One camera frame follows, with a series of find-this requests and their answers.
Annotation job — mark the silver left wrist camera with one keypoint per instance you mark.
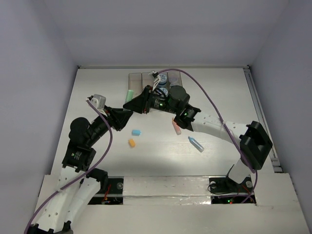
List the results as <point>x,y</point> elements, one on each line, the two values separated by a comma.
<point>98,101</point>

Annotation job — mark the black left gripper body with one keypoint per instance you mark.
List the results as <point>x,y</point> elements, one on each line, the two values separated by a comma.
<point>111,117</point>

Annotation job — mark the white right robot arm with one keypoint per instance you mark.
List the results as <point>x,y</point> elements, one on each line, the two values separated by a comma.
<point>252,140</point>

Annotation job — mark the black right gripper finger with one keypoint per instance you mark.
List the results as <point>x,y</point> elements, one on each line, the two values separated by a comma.
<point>138,104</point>
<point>147,91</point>

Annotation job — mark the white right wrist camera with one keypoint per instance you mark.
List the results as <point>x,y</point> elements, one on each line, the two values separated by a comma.
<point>157,78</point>

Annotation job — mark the teal green marker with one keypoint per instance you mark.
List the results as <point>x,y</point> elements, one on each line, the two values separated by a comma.
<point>129,96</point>

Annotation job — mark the pink orange highlighter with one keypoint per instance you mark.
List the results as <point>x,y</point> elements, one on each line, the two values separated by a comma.
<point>176,127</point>

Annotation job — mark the blue label putty jar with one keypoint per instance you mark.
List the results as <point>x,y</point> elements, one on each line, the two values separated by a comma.
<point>164,91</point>

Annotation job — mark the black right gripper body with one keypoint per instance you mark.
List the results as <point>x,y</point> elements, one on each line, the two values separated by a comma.
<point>158,102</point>

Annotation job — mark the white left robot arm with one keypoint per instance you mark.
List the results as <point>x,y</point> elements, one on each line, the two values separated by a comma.
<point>79,180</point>

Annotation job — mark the light blue marker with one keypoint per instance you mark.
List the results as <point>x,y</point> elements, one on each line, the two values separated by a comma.
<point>196,144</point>

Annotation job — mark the blue eraser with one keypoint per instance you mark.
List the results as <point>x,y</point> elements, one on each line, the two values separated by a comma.
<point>136,132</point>

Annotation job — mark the orange eraser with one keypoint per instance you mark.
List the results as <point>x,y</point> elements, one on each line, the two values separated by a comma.
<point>132,143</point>

